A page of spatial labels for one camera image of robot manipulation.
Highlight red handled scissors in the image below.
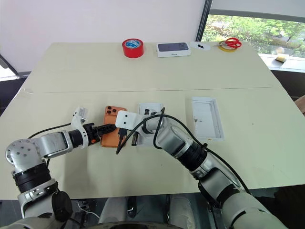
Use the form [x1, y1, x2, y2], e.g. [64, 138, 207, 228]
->
[212, 37, 243, 49]

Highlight grey rounded shape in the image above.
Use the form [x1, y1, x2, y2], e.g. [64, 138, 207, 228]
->
[166, 195, 194, 225]
[98, 197, 127, 225]

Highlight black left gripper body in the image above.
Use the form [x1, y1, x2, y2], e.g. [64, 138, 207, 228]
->
[83, 123, 100, 146]

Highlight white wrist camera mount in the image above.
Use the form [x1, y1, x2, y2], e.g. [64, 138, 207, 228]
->
[115, 110, 144, 131]
[71, 105, 96, 150]

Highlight brown wooden furniture piece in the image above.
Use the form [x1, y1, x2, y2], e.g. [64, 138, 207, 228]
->
[294, 94, 305, 115]

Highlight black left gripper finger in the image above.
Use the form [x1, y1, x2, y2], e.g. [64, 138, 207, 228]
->
[96, 124, 117, 132]
[98, 129, 118, 139]

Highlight yellow tape roll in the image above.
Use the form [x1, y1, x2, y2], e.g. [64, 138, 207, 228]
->
[219, 40, 238, 52]

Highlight white round paper piece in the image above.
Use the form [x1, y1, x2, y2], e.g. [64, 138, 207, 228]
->
[189, 41, 211, 52]

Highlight red tape roll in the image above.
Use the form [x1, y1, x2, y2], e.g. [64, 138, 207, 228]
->
[122, 38, 145, 59]

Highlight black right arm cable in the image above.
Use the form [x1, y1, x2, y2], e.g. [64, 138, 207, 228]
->
[115, 107, 252, 195]

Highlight white phone box base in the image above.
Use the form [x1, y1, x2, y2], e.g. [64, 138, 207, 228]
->
[136, 102, 165, 146]

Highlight sealed phone box with print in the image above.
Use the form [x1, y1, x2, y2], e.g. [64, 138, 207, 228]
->
[156, 42, 192, 58]

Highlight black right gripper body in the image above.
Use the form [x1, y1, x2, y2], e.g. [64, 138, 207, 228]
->
[118, 127, 143, 136]

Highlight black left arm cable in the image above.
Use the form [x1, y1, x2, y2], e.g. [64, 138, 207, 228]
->
[28, 122, 72, 167]

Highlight orange smartphone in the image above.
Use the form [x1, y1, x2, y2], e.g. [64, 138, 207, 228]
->
[100, 105, 128, 148]

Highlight black metal bar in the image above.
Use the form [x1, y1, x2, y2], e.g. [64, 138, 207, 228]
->
[0, 53, 18, 80]

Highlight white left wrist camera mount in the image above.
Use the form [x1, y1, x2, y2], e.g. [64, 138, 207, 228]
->
[71, 105, 96, 150]

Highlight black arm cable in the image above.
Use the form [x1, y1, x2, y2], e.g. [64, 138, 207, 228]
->
[28, 122, 72, 167]
[115, 107, 252, 195]

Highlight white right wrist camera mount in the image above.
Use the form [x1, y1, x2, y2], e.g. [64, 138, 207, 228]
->
[115, 110, 144, 131]

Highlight black window frame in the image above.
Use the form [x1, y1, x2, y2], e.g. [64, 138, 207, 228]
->
[195, 0, 305, 42]

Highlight white phone box lid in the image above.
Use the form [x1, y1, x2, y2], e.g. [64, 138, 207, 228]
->
[191, 96, 225, 142]

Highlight thin white cable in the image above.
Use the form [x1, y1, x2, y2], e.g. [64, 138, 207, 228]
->
[77, 199, 100, 218]

